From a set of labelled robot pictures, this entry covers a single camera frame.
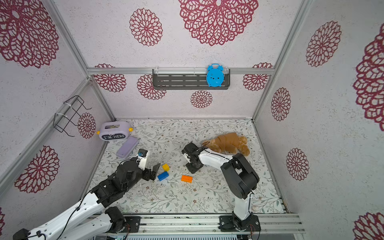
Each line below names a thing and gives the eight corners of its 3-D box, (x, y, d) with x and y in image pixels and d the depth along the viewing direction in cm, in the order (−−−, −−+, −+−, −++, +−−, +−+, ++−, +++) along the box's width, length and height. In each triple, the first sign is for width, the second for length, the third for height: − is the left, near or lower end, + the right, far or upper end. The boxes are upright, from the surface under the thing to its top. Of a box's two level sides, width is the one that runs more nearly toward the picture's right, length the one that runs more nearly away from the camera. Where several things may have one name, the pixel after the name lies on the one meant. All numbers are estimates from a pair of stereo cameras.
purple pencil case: (116, 157, 101) (113, 153, 97) (130, 138, 111) (128, 134, 107) (126, 160, 99) (124, 157, 96) (140, 141, 109) (138, 137, 106)
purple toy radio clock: (100, 142, 109) (94, 134, 102) (107, 129, 117) (101, 121, 109) (128, 142, 109) (124, 134, 101) (133, 129, 117) (129, 121, 109)
